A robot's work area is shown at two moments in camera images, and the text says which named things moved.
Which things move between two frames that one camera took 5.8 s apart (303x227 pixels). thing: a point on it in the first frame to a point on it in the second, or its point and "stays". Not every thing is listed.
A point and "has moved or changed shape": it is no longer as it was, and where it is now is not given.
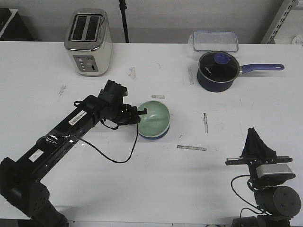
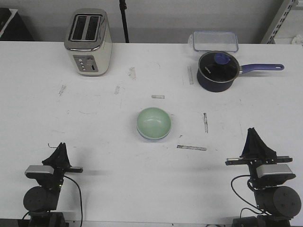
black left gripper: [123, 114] to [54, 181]
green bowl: [156, 122] has moved or changed shape
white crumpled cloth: [298, 40] stays
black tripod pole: [123, 5] stays
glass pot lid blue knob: [219, 66] stays
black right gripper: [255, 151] stays
